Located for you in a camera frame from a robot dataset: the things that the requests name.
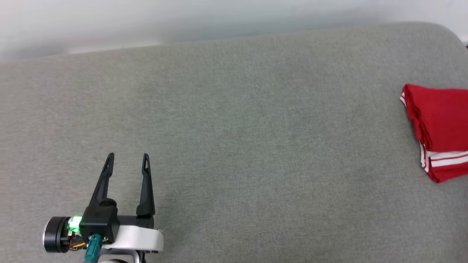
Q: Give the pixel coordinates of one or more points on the grey fabric sofa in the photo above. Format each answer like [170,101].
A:
[256,146]

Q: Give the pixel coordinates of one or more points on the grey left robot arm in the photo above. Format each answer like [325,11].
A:
[134,257]

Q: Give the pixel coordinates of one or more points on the red white sports jersey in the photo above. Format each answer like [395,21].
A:
[442,120]

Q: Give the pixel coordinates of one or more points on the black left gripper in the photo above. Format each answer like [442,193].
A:
[56,233]

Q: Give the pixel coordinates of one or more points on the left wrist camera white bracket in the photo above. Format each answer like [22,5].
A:
[139,237]

